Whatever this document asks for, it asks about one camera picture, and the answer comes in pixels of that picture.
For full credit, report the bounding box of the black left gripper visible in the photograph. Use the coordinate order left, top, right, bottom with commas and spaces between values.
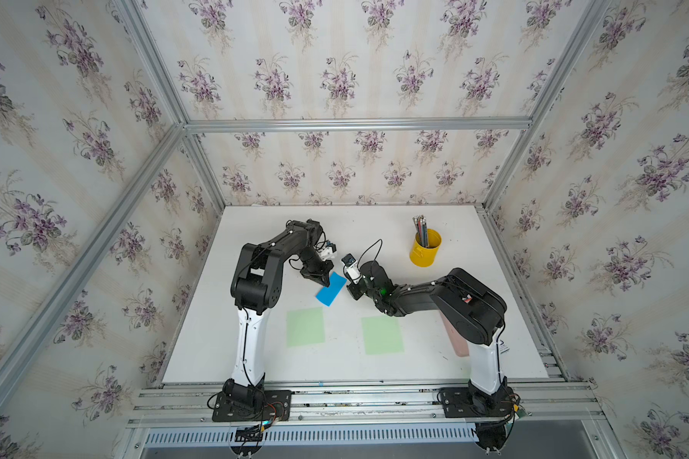
294, 251, 333, 286

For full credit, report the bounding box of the blue square paper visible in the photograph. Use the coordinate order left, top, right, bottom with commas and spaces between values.
316, 273, 348, 307

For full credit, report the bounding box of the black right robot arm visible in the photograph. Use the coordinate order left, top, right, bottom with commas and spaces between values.
343, 256, 507, 397

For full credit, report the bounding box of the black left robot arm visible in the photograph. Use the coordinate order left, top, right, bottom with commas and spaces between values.
223, 219, 333, 407

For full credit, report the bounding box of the left green paper sheet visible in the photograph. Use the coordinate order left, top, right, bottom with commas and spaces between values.
286, 307, 325, 347

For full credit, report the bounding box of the green paper sheet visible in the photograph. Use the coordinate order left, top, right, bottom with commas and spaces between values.
286, 307, 325, 347
362, 317, 404, 356

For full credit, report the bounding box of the right green paper sheet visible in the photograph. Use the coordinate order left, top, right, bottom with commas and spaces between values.
362, 317, 404, 356

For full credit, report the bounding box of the yellow metal pencil bucket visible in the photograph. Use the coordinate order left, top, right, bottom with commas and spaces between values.
410, 229, 442, 268

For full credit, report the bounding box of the pen package box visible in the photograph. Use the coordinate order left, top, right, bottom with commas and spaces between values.
498, 339, 510, 355

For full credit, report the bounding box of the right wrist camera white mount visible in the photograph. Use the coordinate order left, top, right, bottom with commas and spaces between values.
342, 254, 362, 284

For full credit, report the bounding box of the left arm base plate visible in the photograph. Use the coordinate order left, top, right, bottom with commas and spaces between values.
210, 390, 293, 424

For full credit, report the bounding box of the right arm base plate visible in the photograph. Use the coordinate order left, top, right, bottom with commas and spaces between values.
436, 386, 521, 419

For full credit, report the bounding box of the aluminium rail frame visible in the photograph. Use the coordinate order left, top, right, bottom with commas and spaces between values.
116, 351, 623, 458

